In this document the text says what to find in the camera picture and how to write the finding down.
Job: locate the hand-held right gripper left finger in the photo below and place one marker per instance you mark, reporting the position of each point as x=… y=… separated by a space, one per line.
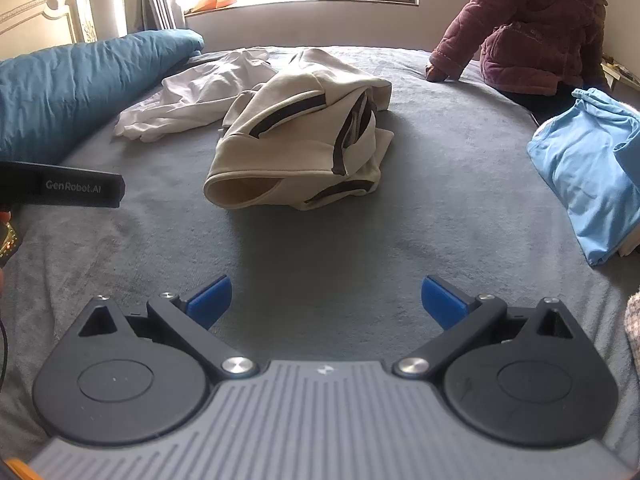
x=214 y=296

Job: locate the orange bag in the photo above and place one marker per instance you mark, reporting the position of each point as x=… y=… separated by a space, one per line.
x=215 y=0

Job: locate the white patterned knitted cloth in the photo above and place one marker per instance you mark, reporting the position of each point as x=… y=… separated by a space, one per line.
x=634 y=320

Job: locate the white shirt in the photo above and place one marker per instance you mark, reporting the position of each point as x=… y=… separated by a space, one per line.
x=175 y=100

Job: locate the cream jacket with black stripes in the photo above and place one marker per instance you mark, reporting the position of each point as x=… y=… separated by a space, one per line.
x=280 y=130

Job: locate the bedside clutter pile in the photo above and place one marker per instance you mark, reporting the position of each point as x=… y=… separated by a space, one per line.
x=617 y=70

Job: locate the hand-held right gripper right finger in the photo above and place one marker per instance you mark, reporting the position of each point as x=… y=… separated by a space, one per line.
x=440 y=297

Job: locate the holographic green label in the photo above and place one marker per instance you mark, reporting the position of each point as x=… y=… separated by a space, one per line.
x=9 y=240

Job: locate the cream carved bed headboard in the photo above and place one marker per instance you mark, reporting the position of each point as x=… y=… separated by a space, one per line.
x=40 y=5

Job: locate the light blue cloth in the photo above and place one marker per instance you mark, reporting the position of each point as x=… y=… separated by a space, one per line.
x=585 y=170

